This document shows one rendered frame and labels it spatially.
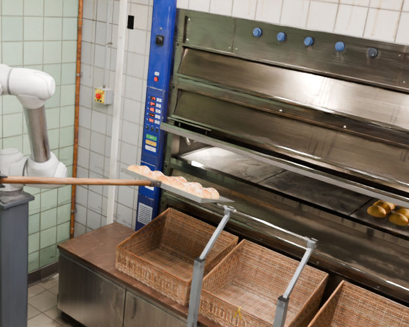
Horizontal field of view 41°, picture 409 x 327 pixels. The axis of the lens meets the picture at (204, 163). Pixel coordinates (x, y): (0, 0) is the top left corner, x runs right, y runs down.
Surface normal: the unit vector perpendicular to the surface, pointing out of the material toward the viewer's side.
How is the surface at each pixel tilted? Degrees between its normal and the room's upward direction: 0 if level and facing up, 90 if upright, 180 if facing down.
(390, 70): 90
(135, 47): 90
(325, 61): 90
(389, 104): 70
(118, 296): 90
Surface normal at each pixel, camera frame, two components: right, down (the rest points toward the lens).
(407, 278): -0.52, -0.14
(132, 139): -0.59, 0.19
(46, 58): 0.80, 0.28
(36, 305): 0.11, -0.94
